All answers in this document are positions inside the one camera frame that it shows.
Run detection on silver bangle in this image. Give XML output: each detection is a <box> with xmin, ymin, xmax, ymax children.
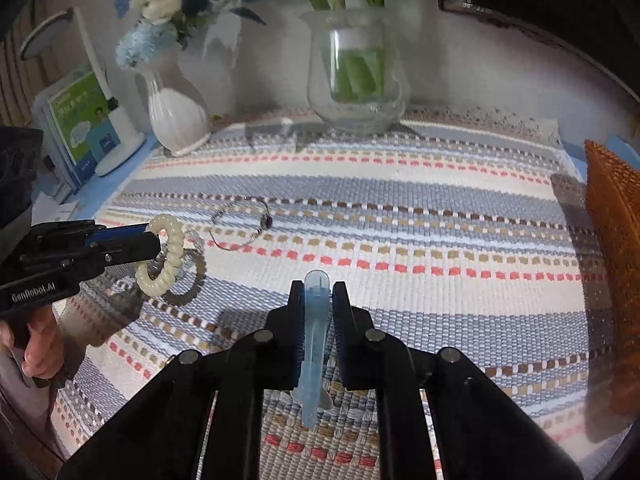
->
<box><xmin>207</xmin><ymin>197</ymin><xmax>273</xmax><ymax>252</ymax></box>

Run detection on row of standing books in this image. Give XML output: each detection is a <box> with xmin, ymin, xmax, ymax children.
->
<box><xmin>32</xmin><ymin>70</ymin><xmax>123</xmax><ymax>196</ymax></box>

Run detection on white ribbed vase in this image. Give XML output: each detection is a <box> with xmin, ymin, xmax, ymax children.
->
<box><xmin>135</xmin><ymin>50</ymin><xmax>212</xmax><ymax>157</ymax></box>

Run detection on clear glass vase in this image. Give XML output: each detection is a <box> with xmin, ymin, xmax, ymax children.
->
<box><xmin>301</xmin><ymin>9</ymin><xmax>412</xmax><ymax>135</ymax></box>

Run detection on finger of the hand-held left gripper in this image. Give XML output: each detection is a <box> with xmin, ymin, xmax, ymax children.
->
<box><xmin>85</xmin><ymin>224</ymin><xmax>157</xmax><ymax>247</ymax></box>
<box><xmin>95</xmin><ymin>232</ymin><xmax>162</xmax><ymax>267</ymax></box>

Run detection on person's left forearm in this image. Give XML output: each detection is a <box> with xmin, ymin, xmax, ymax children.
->
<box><xmin>0</xmin><ymin>345</ymin><xmax>68</xmax><ymax>461</ymax></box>

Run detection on person's left hand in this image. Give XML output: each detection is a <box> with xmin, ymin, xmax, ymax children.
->
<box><xmin>0</xmin><ymin>304</ymin><xmax>67</xmax><ymax>389</ymax></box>

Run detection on cream coil hair tie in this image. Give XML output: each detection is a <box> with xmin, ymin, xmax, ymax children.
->
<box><xmin>134</xmin><ymin>214</ymin><xmax>187</xmax><ymax>297</ymax></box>

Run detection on white desk lamp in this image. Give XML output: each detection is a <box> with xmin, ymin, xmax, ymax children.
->
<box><xmin>20</xmin><ymin>7</ymin><xmax>147</xmax><ymax>178</ymax></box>

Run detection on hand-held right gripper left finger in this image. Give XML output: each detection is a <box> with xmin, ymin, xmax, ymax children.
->
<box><xmin>57</xmin><ymin>280</ymin><xmax>306</xmax><ymax>480</ymax></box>

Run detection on brown wicker basket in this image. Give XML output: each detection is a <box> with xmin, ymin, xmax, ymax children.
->
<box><xmin>582</xmin><ymin>140</ymin><xmax>640</xmax><ymax>416</ymax></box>

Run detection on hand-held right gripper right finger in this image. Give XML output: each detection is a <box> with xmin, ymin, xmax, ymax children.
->
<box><xmin>332</xmin><ymin>281</ymin><xmax>586</xmax><ymax>480</ymax></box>

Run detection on blue and white artificial flowers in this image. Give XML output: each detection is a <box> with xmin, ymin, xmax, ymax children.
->
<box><xmin>114</xmin><ymin>0</ymin><xmax>268</xmax><ymax>73</ymax></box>

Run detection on striped woven table mat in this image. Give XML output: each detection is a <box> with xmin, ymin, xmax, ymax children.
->
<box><xmin>50</xmin><ymin>107</ymin><xmax>621</xmax><ymax>466</ymax></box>

